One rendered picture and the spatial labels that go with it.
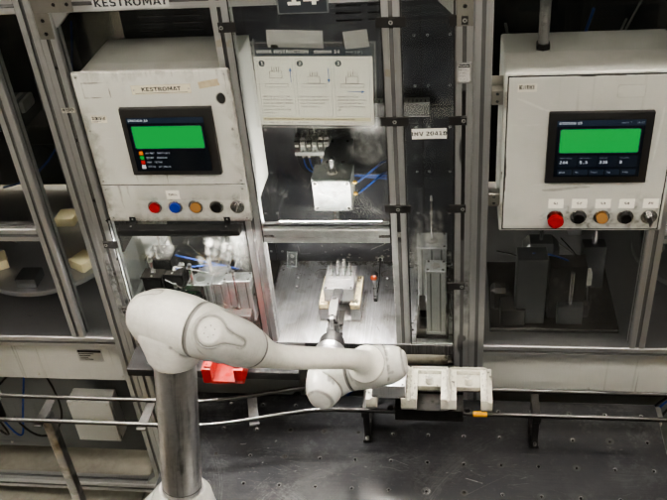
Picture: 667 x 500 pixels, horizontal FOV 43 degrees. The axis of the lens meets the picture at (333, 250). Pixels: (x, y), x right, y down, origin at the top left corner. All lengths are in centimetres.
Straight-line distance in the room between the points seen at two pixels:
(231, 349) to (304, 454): 87
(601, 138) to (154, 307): 116
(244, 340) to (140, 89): 77
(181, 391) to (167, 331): 18
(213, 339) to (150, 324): 19
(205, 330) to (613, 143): 110
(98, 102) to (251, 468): 116
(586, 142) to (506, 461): 98
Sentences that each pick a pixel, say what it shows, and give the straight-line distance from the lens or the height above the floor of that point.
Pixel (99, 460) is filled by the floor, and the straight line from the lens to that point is 377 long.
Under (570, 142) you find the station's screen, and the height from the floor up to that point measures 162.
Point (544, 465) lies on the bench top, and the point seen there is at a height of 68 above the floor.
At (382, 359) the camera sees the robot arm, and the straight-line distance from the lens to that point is 229.
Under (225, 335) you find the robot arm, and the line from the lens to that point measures 184.
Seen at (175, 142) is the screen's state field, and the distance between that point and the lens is 232.
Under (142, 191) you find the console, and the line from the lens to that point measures 246.
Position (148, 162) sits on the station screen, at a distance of 237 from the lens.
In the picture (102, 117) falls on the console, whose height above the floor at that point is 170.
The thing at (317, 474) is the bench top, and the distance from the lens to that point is 261.
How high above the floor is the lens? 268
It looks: 35 degrees down
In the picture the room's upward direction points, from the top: 5 degrees counter-clockwise
